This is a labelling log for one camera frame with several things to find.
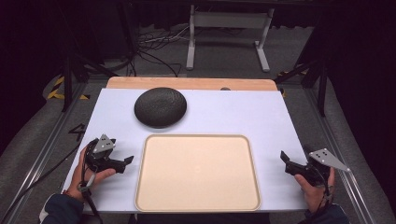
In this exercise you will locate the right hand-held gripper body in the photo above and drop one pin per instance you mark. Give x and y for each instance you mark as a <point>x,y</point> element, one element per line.
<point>317,172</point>

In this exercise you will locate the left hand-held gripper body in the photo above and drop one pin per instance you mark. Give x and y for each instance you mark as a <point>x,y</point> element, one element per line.
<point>100,155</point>

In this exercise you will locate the black textured round bowl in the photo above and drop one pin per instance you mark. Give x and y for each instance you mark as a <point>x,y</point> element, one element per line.
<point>160,107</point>

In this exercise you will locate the beige rectangular tray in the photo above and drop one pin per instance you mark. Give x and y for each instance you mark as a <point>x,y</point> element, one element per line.
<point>197,174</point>

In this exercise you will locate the person's right hand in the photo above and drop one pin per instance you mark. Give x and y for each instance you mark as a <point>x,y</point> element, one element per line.
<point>316,196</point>

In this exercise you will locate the person's left hand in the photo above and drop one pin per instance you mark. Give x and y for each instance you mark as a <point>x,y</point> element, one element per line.
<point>81,183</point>

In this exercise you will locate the white table cover board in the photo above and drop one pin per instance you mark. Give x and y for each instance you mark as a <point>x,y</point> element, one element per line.
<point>243,112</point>

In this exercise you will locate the yellow black floor tape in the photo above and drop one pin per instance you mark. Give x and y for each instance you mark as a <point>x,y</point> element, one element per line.
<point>285,74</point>
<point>56,91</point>

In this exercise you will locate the black tripod stand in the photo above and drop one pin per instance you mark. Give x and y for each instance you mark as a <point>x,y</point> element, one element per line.
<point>320,81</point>
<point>67,84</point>

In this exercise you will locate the wooden table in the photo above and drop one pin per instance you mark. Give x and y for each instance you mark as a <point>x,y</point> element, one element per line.
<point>186,83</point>

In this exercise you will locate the white metal stand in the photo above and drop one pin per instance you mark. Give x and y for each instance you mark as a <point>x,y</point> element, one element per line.
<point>230,20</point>

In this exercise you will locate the aluminium floor rail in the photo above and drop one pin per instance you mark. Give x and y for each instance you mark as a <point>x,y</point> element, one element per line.
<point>342,174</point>
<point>43,155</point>

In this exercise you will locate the black equipment post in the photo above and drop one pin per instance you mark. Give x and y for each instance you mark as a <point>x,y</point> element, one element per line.
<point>127,29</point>

